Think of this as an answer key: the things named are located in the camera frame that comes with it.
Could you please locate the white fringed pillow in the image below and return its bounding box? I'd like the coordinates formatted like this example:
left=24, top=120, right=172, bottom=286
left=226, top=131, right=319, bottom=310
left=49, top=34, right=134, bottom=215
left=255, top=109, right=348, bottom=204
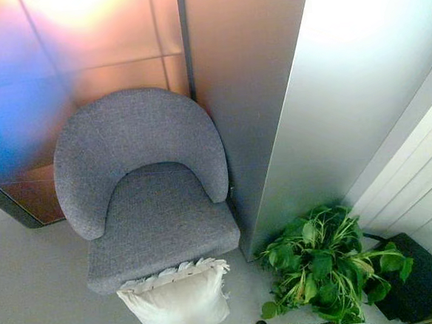
left=114, top=255, right=234, bottom=324

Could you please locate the green leafy plant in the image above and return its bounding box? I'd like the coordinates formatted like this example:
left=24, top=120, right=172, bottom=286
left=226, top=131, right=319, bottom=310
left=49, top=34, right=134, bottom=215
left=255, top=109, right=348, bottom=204
left=254, top=199, right=418, bottom=324

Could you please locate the white slatted radiator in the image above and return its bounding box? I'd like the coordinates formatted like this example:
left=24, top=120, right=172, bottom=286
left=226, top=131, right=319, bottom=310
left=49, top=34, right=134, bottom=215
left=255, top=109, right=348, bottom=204
left=339, top=83, right=432, bottom=272

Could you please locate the grey fabric armchair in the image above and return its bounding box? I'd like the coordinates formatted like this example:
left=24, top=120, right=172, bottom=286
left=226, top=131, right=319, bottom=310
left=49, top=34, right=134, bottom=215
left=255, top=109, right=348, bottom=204
left=47, top=81, right=246, bottom=299

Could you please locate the wooden partition panel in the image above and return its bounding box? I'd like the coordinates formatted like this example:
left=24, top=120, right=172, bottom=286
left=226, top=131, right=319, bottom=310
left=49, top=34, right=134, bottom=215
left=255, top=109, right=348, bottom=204
left=0, top=0, right=206, bottom=232

